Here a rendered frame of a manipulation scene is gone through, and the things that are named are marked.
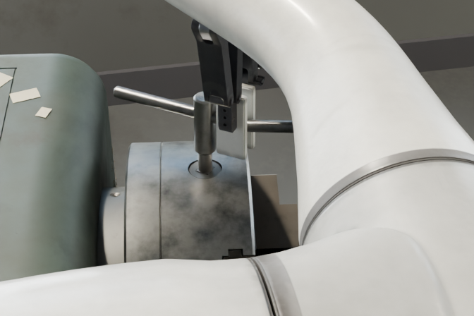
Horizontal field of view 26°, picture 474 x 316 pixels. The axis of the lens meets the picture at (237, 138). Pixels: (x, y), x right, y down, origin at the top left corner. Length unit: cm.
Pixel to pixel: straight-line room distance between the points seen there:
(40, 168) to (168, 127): 212
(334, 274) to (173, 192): 64
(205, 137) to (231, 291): 64
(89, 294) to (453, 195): 15
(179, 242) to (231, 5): 44
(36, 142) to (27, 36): 206
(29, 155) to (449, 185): 67
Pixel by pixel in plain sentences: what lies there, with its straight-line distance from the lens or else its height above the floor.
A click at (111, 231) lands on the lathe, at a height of 119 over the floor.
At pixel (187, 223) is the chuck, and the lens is 99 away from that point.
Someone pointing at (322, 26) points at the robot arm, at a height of 162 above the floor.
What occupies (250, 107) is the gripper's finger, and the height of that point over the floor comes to 132.
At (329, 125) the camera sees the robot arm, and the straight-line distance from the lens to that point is 48.
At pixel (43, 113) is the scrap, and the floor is 126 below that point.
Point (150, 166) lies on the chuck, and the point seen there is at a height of 124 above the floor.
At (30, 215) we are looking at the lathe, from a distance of 97.
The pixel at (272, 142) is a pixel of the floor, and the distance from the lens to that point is 307.
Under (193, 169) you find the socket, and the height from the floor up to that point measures 124.
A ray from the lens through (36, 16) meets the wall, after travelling 307.
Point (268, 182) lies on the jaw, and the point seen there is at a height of 112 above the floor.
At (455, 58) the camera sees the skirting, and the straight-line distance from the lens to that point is 344.
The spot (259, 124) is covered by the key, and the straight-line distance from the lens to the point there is 97.
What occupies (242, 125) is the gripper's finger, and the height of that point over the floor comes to 131.
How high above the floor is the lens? 190
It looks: 38 degrees down
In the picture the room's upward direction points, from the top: straight up
